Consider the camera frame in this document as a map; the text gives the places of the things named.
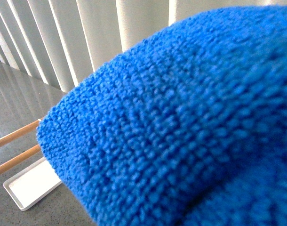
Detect blue microfiber cloth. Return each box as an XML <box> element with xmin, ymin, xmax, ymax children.
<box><xmin>37</xmin><ymin>6</ymin><xmax>287</xmax><ymax>226</ymax></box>

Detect white pleated curtain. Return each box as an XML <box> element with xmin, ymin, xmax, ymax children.
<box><xmin>0</xmin><ymin>0</ymin><xmax>287</xmax><ymax>92</ymax></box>

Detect right wooden rack rod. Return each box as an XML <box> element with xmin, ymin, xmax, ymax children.
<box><xmin>0</xmin><ymin>144</ymin><xmax>40</xmax><ymax>175</ymax></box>

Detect wooden rack rod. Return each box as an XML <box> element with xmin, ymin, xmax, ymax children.
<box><xmin>0</xmin><ymin>144</ymin><xmax>40</xmax><ymax>175</ymax></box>
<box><xmin>0</xmin><ymin>119</ymin><xmax>42</xmax><ymax>147</ymax></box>

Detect white towel rack base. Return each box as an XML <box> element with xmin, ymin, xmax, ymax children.
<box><xmin>3</xmin><ymin>157</ymin><xmax>62</xmax><ymax>211</ymax></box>

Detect left wooden rack rod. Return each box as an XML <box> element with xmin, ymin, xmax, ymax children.
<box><xmin>0</xmin><ymin>119</ymin><xmax>42</xmax><ymax>147</ymax></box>

